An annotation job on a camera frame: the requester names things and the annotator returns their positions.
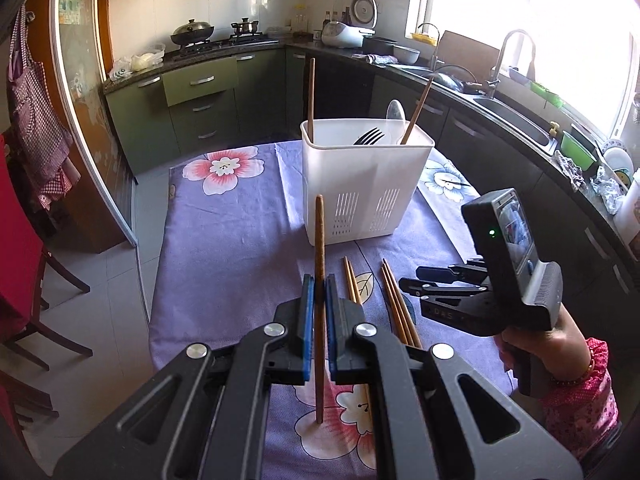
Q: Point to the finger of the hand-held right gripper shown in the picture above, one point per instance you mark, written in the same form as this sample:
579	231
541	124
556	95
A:
440	290
450	272

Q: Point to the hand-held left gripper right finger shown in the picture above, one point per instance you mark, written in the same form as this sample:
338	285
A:
331	330

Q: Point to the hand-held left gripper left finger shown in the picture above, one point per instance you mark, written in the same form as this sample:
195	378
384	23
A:
308	330

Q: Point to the light brown wooden chopstick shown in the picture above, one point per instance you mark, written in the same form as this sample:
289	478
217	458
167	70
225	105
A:
400	305
405	305
395	305
353	272
348	275

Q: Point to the white plastic utensil holder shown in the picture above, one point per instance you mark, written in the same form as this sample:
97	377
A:
360	185

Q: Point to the black plastic fork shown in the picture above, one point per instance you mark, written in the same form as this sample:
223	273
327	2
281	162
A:
367	136

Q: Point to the white plastic spoon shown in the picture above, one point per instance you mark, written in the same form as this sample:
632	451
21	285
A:
395	110

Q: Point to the person's right forearm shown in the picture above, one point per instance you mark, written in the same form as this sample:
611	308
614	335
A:
585	410

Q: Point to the person's right hand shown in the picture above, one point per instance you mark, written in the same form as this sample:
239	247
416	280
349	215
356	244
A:
560	345

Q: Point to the purple floral tablecloth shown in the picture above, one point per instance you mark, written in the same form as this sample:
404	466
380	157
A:
225	240

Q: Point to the dark crumpled cloth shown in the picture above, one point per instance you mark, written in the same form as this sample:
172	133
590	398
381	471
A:
570	172

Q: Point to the crumpled foil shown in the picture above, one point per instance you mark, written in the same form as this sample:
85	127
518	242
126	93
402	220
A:
609	190

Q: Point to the white plastic container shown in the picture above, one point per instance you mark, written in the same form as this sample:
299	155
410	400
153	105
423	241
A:
630	210

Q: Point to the green plastic basin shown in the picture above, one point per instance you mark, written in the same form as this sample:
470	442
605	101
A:
577	152

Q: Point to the small yellow tap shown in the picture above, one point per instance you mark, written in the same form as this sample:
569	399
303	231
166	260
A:
553	129

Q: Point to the steel double sink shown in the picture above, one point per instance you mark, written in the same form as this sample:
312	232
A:
515	120

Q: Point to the white plate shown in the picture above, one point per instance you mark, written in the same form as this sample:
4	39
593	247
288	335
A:
619	160

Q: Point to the dark pan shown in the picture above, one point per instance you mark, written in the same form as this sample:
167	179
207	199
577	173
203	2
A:
452	82

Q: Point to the green sill tray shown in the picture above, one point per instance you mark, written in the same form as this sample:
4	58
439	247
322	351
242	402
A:
546	94

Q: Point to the purple sink holder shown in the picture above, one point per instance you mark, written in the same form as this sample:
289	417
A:
519	76

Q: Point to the wooden cutting board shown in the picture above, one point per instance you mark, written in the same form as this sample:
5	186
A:
467	52

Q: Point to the white bowl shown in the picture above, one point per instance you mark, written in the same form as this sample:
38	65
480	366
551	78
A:
406	54

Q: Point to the crumpled dish cloth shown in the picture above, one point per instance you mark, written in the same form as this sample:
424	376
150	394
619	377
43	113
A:
375	59

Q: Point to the small steel faucet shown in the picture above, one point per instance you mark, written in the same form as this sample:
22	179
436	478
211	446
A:
436	45

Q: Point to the tall steel kitchen faucet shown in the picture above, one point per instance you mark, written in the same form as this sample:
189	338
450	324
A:
502	45

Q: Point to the yellow sill tray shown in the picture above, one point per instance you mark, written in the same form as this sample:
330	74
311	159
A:
424	37

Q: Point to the black inner cooker pot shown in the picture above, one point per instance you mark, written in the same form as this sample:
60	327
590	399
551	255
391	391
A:
379	46

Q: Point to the green base cabinets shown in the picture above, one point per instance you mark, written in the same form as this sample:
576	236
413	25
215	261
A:
260	95

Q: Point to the dark stone kitchen countertop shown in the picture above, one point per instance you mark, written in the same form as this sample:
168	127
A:
320	49

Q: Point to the white rice cooker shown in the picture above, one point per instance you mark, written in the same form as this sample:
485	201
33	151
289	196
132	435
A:
342	35

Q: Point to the kitchen window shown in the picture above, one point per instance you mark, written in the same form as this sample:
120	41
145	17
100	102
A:
550	20

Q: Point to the green cabinet drawer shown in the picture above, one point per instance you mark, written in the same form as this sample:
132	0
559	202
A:
200	82

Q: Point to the cluster of sauce bottles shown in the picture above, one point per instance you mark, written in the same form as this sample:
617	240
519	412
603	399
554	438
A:
335	17

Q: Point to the gas stove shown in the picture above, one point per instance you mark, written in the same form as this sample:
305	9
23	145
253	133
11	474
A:
225	45

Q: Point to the red covered wooden chair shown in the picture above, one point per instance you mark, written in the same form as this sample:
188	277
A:
20	240

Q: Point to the glass sliding door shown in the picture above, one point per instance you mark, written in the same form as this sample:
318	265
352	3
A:
85	110

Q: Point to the plastic bag with food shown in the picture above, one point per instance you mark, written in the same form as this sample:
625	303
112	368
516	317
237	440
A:
137	62

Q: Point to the black wok with lid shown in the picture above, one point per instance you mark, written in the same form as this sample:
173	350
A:
191	34

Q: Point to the checked apron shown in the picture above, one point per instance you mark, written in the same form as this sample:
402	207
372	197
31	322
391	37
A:
37	110

